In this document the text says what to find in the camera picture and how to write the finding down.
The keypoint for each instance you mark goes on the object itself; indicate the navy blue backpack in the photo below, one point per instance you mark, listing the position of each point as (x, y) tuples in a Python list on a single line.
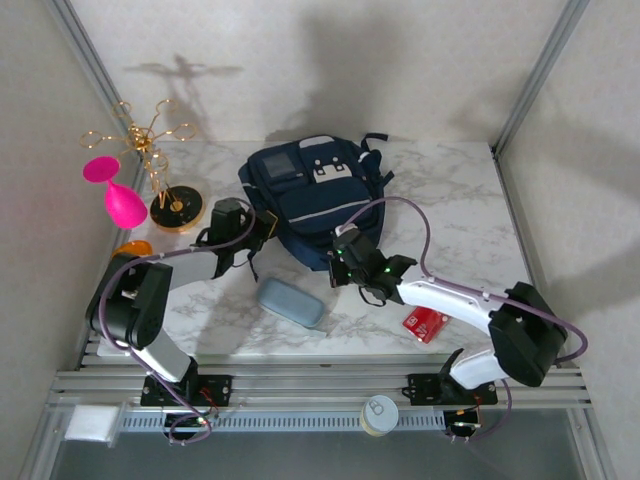
[(320, 205)]

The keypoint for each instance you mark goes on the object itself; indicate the red card packet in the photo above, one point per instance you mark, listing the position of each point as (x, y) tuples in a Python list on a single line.
[(425, 325)]

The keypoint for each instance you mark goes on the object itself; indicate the light blue glasses case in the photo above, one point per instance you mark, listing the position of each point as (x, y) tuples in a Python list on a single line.
[(290, 302)]

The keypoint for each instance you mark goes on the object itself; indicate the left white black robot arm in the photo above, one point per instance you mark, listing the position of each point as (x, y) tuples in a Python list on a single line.
[(130, 310)]

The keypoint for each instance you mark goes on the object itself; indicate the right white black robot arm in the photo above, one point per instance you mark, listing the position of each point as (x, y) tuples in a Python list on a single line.
[(450, 300)]

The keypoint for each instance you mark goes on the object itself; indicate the orange plastic dish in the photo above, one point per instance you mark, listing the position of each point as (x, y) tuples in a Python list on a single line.
[(135, 248)]

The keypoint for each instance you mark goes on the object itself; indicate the pink plastic goblet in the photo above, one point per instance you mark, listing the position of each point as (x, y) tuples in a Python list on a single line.
[(125, 205)]

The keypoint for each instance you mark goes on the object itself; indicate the tin can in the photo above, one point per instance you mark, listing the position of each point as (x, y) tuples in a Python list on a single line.
[(380, 412)]

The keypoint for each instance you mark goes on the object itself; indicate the black controller board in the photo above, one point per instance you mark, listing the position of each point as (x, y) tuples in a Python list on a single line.
[(187, 424), (462, 425)]

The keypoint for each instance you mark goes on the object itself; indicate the white foam block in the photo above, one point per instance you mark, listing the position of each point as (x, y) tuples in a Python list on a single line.
[(90, 422)]

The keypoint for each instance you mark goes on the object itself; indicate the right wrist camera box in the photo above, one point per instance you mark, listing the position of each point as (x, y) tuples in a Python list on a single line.
[(345, 231)]

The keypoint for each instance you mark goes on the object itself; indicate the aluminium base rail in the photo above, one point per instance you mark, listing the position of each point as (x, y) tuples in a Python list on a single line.
[(320, 387)]

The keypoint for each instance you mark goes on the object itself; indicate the aluminium frame post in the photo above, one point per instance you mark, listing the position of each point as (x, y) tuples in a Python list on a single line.
[(78, 37), (549, 50)]

